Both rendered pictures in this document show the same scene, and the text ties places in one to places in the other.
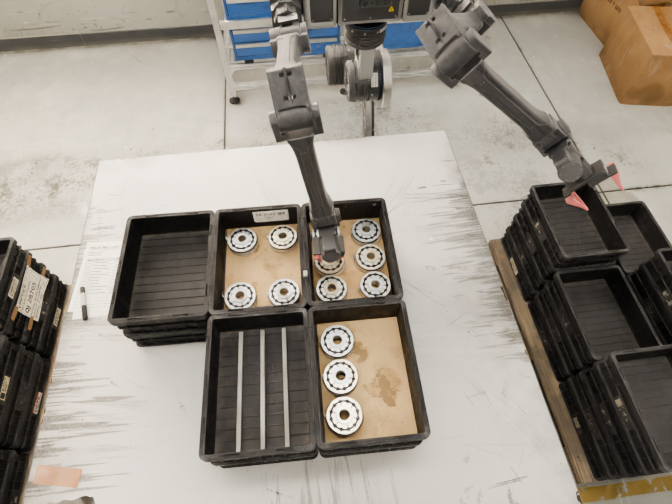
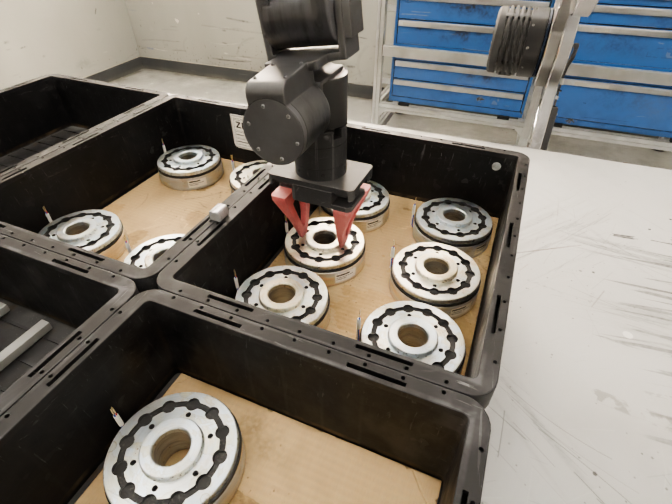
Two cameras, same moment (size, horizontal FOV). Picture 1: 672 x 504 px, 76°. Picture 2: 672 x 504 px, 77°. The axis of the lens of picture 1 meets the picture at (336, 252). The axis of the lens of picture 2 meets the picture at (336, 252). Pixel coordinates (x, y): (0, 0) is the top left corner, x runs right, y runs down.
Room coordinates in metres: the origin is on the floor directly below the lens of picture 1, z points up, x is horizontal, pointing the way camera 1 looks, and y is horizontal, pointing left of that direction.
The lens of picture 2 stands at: (0.38, -0.19, 1.19)
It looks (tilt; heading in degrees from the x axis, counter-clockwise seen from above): 40 degrees down; 28
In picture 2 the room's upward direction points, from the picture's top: straight up
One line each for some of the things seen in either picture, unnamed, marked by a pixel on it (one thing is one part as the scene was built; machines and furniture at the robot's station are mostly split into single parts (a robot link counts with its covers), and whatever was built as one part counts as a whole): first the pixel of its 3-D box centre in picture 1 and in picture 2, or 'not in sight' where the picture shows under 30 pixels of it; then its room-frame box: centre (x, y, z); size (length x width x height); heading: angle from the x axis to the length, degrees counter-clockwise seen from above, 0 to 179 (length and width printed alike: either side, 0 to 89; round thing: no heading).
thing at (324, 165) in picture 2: (328, 241); (320, 153); (0.75, 0.02, 0.98); 0.10 x 0.07 x 0.07; 95
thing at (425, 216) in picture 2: (366, 230); (453, 219); (0.87, -0.11, 0.86); 0.10 x 0.10 x 0.01
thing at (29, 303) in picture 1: (32, 292); not in sight; (0.84, 1.35, 0.41); 0.31 x 0.02 x 0.16; 7
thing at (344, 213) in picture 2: not in sight; (332, 211); (0.75, 0.01, 0.91); 0.07 x 0.07 x 0.09; 5
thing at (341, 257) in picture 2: (329, 260); (324, 241); (0.75, 0.02, 0.86); 0.10 x 0.10 x 0.01
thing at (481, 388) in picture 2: (349, 249); (377, 214); (0.75, -0.04, 0.92); 0.40 x 0.30 x 0.02; 5
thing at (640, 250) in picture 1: (621, 247); not in sight; (1.18, -1.47, 0.26); 0.40 x 0.30 x 0.23; 7
